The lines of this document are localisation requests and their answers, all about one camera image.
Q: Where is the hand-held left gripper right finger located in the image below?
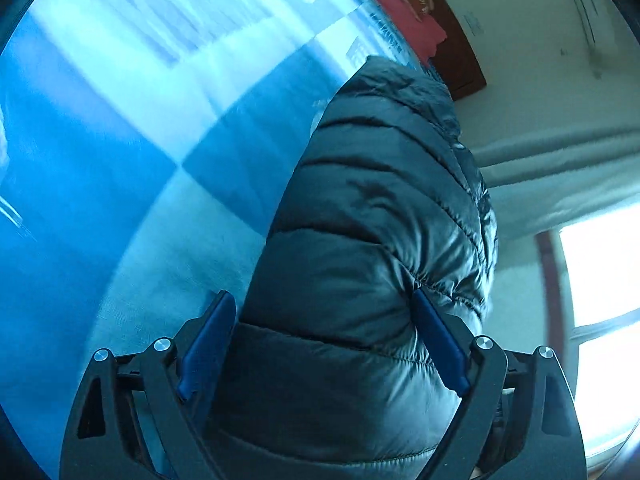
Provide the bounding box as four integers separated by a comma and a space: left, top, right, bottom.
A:
411, 288, 587, 480

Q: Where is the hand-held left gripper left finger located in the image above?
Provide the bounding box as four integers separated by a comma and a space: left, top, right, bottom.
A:
60, 290, 237, 480

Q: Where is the black puffer jacket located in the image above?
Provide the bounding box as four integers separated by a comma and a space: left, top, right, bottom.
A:
210, 55, 500, 480

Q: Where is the bright glass window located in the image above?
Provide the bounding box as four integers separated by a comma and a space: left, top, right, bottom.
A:
535, 210, 640, 461

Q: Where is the white curtain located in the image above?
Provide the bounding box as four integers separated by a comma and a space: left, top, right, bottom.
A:
472, 127, 640, 241

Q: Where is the brown wooden headboard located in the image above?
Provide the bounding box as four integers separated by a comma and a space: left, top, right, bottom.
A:
405, 0, 488, 101

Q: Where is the pink pillow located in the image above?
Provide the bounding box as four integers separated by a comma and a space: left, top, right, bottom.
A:
340, 0, 448, 63

